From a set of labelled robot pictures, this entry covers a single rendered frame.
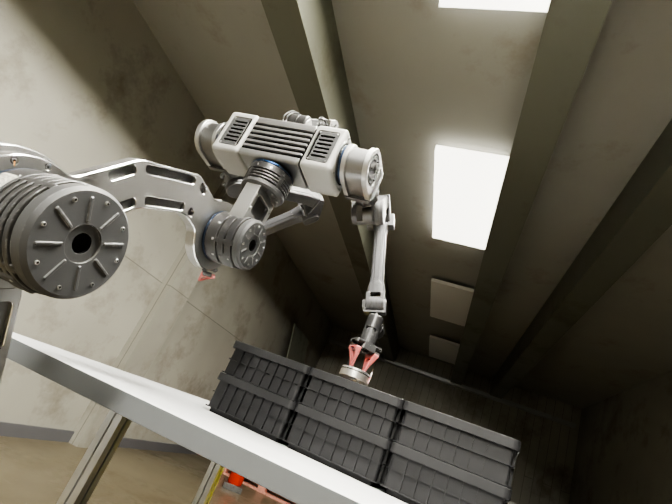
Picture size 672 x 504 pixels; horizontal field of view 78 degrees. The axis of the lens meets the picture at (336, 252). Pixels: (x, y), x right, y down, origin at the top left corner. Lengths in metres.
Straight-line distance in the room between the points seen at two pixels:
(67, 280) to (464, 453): 0.95
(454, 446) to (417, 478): 0.12
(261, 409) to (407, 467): 0.46
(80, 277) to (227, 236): 0.46
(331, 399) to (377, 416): 0.14
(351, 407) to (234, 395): 0.39
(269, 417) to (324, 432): 0.18
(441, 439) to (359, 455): 0.22
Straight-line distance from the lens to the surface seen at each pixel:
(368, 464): 1.22
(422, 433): 1.21
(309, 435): 1.28
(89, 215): 0.72
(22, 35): 3.04
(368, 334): 1.48
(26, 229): 0.68
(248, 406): 1.37
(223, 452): 0.83
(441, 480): 1.19
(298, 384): 1.32
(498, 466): 1.18
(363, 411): 1.24
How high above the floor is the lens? 0.77
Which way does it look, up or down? 22 degrees up
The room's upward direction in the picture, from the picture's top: 23 degrees clockwise
